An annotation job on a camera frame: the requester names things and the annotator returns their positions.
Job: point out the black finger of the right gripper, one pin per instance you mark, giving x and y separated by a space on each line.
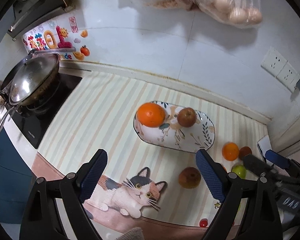
257 166

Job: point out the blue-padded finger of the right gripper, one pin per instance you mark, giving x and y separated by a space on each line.
277 157

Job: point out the green apple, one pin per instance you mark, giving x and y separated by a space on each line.
240 170

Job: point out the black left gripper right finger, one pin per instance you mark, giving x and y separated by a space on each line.
261 219

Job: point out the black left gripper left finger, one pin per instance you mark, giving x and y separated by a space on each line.
41 219

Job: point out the range hood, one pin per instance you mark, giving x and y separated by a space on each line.
27 7

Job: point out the red-brown apple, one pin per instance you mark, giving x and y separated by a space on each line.
187 117
189 178

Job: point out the red-brown apple on plate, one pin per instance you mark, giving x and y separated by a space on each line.
187 117

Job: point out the white wall socket panel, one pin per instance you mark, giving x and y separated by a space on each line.
278 67

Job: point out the dark red-orange tangerine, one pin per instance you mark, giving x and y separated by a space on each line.
244 151

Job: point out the floral oval ceramic plate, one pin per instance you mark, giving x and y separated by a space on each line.
170 134

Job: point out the colourful wall sticker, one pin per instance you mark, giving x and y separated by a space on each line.
62 35

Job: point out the large orange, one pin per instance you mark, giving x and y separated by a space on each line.
151 115

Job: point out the small orange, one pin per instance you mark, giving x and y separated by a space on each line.
230 151

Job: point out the blue kitchen cabinet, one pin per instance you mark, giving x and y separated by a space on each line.
16 182

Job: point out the steel wok with lid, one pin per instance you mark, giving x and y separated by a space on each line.
30 78

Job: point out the black induction cooktop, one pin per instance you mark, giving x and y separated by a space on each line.
33 120

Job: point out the striped cat table mat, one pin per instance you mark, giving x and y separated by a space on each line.
99 114

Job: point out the plastic bag of eggs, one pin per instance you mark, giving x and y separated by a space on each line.
222 0

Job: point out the red cherry tomato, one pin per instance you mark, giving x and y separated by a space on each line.
203 223

